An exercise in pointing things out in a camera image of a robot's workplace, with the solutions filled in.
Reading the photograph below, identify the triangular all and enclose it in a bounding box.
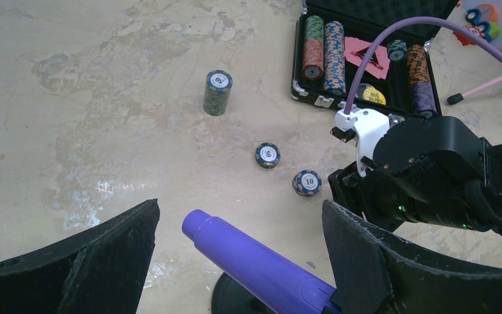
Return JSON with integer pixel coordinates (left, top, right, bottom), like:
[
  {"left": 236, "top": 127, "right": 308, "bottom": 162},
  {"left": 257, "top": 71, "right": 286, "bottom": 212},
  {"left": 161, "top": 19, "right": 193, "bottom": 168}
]
[{"left": 352, "top": 46, "right": 383, "bottom": 70}]

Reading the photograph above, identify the blue and orange chip row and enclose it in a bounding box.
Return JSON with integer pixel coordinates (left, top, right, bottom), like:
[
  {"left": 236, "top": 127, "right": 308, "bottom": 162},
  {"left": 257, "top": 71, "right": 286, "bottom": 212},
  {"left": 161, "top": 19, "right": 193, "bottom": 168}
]
[{"left": 323, "top": 21, "right": 346, "bottom": 96}]

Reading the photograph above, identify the colourful toy car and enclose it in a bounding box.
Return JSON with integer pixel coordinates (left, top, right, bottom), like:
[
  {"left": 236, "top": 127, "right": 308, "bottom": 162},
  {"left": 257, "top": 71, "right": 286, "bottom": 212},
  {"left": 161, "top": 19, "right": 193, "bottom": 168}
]
[{"left": 465, "top": 3, "right": 501, "bottom": 43}]

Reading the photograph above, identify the red toy card pack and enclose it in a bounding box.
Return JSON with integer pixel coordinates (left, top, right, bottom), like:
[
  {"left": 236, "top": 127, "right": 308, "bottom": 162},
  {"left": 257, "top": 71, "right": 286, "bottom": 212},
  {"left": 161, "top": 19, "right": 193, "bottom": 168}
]
[{"left": 453, "top": 26, "right": 486, "bottom": 46}]

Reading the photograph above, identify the green and red chip row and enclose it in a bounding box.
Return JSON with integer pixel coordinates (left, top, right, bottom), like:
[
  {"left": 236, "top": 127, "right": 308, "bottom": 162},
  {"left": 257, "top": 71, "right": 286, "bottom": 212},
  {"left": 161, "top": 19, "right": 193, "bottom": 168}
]
[{"left": 302, "top": 15, "right": 324, "bottom": 80}]

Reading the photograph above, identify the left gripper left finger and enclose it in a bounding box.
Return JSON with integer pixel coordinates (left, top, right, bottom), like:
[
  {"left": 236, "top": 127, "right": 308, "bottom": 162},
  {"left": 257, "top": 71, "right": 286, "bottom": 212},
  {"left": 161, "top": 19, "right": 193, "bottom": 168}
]
[{"left": 0, "top": 199, "right": 160, "bottom": 313}]

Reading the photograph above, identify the clear plastic button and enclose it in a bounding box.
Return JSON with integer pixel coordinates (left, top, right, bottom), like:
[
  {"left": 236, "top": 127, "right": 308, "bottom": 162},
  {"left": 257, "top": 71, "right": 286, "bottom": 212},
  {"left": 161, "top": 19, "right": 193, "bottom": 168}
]
[{"left": 357, "top": 83, "right": 371, "bottom": 94}]

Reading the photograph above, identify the pink playing card deck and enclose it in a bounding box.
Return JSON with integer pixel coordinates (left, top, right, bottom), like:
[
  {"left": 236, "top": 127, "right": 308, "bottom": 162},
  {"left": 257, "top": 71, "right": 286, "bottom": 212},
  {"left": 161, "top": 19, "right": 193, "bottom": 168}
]
[{"left": 344, "top": 36, "right": 391, "bottom": 79}]

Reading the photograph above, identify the purple handheld massager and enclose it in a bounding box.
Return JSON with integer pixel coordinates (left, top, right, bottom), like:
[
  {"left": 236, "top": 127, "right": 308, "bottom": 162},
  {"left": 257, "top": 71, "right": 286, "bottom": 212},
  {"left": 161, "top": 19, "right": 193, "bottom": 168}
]
[{"left": 182, "top": 209, "right": 341, "bottom": 313}]

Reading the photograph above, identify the dark green chip stack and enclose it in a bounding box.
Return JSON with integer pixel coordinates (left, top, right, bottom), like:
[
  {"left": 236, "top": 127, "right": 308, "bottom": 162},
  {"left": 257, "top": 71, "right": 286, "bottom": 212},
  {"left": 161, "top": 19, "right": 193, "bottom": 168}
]
[{"left": 386, "top": 39, "right": 407, "bottom": 61}]

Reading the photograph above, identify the orange and black chip row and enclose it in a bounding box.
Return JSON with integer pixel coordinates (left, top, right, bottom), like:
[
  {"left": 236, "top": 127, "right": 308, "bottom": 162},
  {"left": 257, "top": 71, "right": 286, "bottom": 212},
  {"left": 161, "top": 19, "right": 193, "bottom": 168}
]
[{"left": 406, "top": 44, "right": 431, "bottom": 87}]

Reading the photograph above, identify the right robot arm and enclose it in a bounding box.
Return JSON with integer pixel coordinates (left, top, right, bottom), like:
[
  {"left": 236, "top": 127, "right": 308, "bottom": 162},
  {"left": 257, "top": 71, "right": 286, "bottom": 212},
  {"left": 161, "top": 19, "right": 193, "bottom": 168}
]
[{"left": 328, "top": 116, "right": 502, "bottom": 236}]

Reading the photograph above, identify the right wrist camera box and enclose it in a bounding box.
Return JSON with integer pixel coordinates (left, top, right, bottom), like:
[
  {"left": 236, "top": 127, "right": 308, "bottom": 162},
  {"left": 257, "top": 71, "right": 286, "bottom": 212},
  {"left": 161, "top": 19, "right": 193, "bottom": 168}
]
[{"left": 331, "top": 108, "right": 405, "bottom": 177}]

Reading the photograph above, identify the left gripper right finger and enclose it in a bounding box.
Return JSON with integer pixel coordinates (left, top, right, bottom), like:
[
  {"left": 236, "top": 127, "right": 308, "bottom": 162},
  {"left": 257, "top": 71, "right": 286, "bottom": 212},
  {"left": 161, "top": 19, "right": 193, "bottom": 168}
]
[{"left": 322, "top": 200, "right": 502, "bottom": 313}]

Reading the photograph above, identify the tall grey chip stack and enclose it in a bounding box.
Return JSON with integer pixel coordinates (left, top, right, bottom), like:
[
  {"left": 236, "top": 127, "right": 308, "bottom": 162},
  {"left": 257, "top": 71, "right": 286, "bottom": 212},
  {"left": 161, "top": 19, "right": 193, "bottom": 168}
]
[{"left": 203, "top": 69, "right": 233, "bottom": 116}]

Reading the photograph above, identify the black aluminium poker case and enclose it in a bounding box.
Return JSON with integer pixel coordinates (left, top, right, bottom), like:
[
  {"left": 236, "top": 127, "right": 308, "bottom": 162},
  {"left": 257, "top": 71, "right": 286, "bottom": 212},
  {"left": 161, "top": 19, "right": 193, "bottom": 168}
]
[{"left": 290, "top": 0, "right": 457, "bottom": 117}]

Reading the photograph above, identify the ten value poker chip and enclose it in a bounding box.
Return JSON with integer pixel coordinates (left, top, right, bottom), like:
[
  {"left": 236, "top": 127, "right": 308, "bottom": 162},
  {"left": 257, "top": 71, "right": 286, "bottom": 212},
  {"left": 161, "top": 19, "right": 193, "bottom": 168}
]
[{"left": 292, "top": 169, "right": 322, "bottom": 197}]

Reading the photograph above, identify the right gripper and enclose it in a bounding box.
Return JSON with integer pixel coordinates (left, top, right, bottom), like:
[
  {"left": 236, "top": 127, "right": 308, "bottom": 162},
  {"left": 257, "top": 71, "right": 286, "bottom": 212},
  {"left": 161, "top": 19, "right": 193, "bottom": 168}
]
[{"left": 328, "top": 116, "right": 491, "bottom": 232}]

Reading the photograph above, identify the fifty value poker chip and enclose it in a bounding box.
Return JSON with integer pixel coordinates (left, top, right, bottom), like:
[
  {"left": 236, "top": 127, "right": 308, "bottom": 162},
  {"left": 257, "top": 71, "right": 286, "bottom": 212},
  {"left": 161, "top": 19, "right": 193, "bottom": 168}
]
[{"left": 255, "top": 142, "right": 281, "bottom": 169}]

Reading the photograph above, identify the yellow big blind button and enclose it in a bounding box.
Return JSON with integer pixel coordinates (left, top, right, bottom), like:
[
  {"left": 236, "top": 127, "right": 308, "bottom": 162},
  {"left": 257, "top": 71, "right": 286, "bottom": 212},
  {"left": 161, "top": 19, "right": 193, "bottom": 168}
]
[{"left": 358, "top": 84, "right": 386, "bottom": 105}]

